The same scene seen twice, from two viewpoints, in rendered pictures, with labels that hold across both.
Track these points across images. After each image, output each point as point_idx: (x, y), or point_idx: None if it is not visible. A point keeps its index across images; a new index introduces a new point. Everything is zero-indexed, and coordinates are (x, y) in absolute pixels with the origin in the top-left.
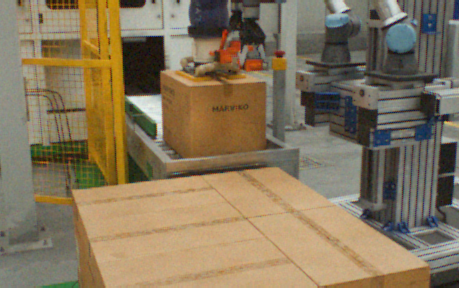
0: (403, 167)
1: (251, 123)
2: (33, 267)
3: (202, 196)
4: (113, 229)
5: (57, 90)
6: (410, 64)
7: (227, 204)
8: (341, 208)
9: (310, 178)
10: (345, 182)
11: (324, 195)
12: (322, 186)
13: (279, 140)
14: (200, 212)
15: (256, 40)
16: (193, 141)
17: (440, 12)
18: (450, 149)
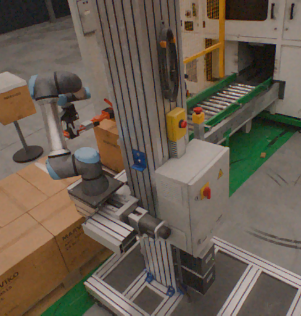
0: (144, 244)
1: (121, 157)
2: None
3: (55, 187)
4: (7, 183)
5: (218, 66)
6: (84, 187)
7: (45, 199)
8: (48, 239)
9: (293, 196)
10: None
11: (264, 215)
12: (282, 208)
13: None
14: (31, 195)
15: None
16: (99, 152)
17: (148, 153)
18: (196, 259)
